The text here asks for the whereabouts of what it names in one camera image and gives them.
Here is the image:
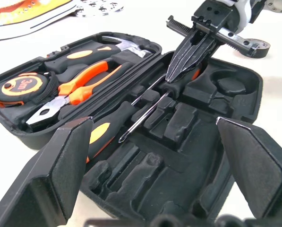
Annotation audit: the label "black plastic tool case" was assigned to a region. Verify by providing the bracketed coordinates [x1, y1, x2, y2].
[0, 32, 264, 223]

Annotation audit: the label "white orange sneaker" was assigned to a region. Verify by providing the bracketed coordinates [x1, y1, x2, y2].
[0, 0, 78, 42]

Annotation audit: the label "white black-patterned round disc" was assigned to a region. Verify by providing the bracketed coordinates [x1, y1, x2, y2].
[71, 0, 125, 18]

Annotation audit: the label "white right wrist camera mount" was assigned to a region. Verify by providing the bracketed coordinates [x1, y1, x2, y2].
[225, 0, 253, 29]

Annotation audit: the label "claw hammer black orange handle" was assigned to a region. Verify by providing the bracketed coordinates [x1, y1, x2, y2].
[45, 36, 153, 74]

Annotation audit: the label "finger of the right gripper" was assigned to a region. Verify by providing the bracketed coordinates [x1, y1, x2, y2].
[171, 33, 218, 82]
[166, 29, 207, 83]

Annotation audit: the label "Phillips screwdriver black orange handle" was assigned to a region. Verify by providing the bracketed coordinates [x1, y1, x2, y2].
[118, 64, 203, 144]

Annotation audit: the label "black orange 3m tape measure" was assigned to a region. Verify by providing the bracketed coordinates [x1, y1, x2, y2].
[0, 72, 59, 108]

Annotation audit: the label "flat screwdriver black orange handle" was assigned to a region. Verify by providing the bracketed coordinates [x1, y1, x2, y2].
[85, 73, 167, 164]

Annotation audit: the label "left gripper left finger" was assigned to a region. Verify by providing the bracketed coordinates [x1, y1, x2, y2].
[0, 116, 94, 227]

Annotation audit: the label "orange-handled combination pliers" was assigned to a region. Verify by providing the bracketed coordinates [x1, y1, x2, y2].
[26, 61, 122, 126]

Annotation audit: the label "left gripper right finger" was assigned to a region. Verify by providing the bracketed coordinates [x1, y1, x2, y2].
[215, 116, 282, 221]

